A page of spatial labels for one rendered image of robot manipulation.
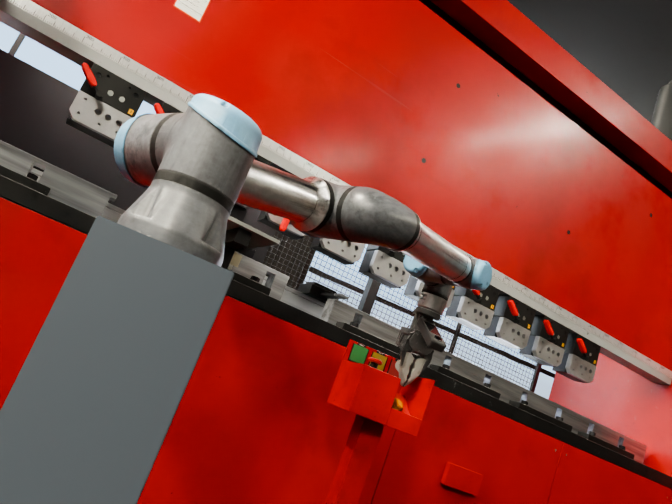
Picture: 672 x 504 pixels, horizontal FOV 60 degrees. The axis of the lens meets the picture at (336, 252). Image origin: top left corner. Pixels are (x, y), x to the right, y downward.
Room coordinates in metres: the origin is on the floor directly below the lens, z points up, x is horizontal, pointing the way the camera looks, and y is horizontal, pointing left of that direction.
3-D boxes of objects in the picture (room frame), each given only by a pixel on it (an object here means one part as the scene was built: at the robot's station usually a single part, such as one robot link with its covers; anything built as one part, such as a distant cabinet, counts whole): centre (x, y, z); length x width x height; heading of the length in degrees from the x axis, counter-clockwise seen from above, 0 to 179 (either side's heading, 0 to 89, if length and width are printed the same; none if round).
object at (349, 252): (1.86, 0.00, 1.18); 0.15 x 0.09 x 0.17; 115
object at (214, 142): (0.82, 0.22, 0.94); 0.13 x 0.12 x 0.14; 47
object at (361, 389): (1.57, -0.24, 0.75); 0.20 x 0.16 x 0.18; 107
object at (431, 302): (1.57, -0.29, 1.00); 0.08 x 0.08 x 0.05
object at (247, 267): (1.73, 0.29, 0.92); 0.39 x 0.06 x 0.10; 115
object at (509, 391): (2.24, -0.80, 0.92); 1.68 x 0.06 x 0.10; 115
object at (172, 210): (0.81, 0.22, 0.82); 0.15 x 0.15 x 0.10
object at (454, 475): (2.00, -0.65, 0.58); 0.15 x 0.02 x 0.07; 115
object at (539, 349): (2.29, -0.90, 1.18); 0.15 x 0.09 x 0.17; 115
